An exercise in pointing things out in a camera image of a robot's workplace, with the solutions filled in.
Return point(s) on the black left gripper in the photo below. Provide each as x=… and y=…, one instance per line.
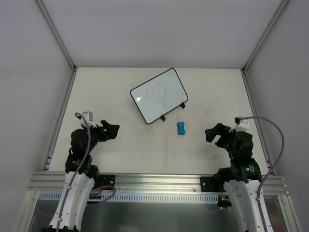
x=103, y=133

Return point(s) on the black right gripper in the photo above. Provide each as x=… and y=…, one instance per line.
x=222, y=137

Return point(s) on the blue whiteboard eraser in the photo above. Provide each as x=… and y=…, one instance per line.
x=181, y=128

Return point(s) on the white whiteboard black frame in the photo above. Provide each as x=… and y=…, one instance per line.
x=159, y=95

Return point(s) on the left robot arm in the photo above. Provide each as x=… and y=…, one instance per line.
x=81, y=177

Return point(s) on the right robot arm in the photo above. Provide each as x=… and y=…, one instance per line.
x=242, y=180

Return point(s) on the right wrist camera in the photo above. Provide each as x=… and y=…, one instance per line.
x=241, y=124

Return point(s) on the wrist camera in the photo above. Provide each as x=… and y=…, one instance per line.
x=86, y=119
x=241, y=124

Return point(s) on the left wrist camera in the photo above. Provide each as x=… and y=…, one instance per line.
x=86, y=119

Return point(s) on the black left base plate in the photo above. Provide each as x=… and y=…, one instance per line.
x=106, y=180

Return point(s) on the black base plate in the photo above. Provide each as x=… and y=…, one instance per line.
x=211, y=184
x=106, y=180

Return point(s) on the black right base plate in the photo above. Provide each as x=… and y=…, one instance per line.
x=211, y=184

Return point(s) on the white slotted cable duct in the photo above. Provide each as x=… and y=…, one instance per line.
x=155, y=198

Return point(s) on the left aluminium frame post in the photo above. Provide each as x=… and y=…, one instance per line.
x=55, y=33

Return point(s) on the aluminium frame post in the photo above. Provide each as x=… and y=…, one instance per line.
x=55, y=33
x=282, y=5

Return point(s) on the aluminium front rail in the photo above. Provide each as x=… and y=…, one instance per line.
x=132, y=183

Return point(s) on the right aluminium frame post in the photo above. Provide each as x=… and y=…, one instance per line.
x=282, y=5

